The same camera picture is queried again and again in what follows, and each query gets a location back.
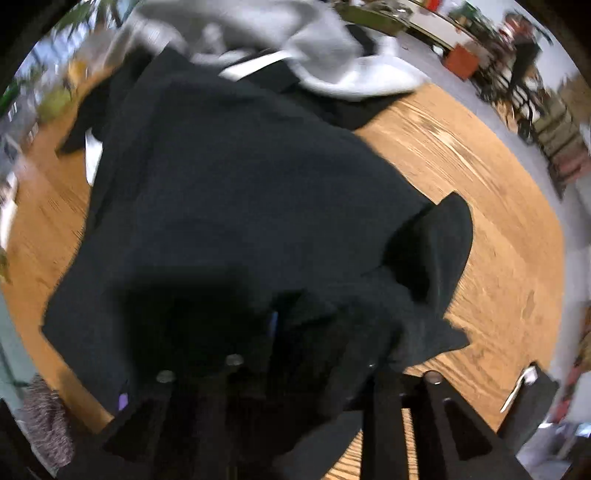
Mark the light grey knit sweater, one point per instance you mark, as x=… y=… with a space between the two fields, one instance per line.
x=323 y=50

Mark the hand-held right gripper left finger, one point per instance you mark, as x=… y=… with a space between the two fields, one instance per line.
x=273 y=325

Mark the orange box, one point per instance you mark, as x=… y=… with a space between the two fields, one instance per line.
x=461 y=61

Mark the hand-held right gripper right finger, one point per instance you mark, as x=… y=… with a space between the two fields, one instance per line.
x=383 y=415

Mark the dark cloth with white edge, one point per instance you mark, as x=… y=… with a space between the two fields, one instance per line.
x=531 y=406

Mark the black shirt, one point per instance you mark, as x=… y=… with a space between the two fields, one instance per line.
x=240 y=221

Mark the stack of brown crates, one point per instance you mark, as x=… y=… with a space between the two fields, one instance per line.
x=565 y=138

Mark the black garment with white stripe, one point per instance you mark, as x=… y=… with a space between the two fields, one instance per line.
x=344 y=108

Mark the patterned grey cloth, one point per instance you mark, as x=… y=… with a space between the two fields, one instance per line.
x=48 y=424

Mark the dark metal chair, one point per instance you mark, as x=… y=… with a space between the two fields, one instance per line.
x=517 y=78

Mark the long cluttered side table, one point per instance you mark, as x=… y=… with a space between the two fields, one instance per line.
x=392 y=18

